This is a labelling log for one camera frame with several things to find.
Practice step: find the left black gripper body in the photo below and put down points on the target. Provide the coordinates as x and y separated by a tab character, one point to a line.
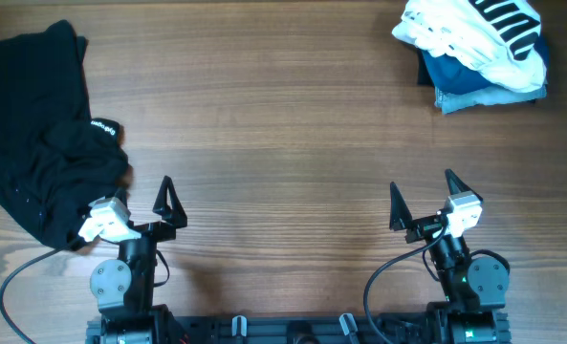
159	232

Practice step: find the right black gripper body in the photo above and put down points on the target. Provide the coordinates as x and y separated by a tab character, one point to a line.
423	225

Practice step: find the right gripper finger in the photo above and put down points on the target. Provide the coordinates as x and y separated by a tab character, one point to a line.
456	185
400	216

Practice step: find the black t-shirt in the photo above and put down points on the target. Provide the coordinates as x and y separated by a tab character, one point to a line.
55	159

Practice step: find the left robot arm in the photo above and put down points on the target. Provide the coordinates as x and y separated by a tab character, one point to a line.
124	286

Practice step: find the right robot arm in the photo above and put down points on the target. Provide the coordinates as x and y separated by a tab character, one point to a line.
474	283

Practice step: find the light blue folded garment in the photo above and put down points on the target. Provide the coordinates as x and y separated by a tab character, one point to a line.
492	95

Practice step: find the dark blue folded garment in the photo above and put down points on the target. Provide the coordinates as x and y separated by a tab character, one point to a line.
449	75

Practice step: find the white black-striped folded garment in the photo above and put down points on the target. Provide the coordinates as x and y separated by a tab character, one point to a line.
495	38

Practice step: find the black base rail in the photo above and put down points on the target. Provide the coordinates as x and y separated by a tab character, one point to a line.
292	329

